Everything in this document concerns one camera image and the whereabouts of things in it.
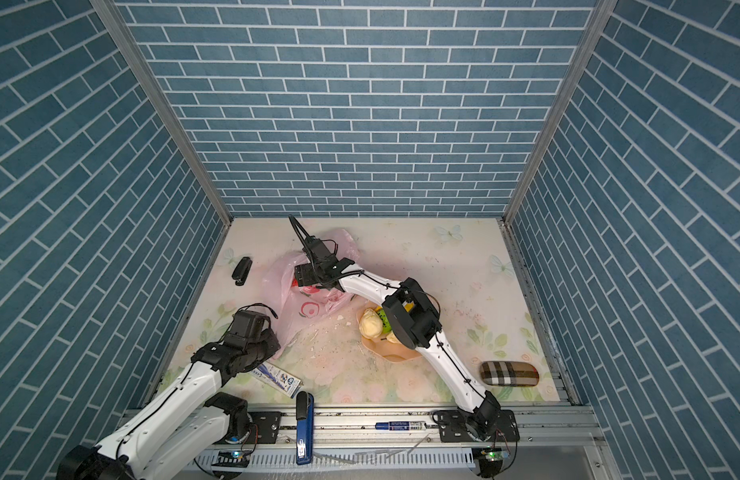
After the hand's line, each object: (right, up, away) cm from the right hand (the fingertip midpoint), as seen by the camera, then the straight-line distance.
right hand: (301, 269), depth 98 cm
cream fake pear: (+29, -12, -33) cm, 46 cm away
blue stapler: (+8, -36, -27) cm, 45 cm away
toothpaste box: (-2, -28, -17) cm, 33 cm away
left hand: (-3, -20, -12) cm, 24 cm away
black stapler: (-22, -1, +4) cm, 22 cm away
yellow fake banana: (+26, -11, -9) cm, 29 cm away
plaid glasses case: (+61, -27, -17) cm, 69 cm away
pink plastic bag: (0, -10, -10) cm, 15 cm away
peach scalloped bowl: (+27, -22, -11) cm, 36 cm away
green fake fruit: (+28, -15, -13) cm, 34 cm away
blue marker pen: (+36, -37, -24) cm, 57 cm away
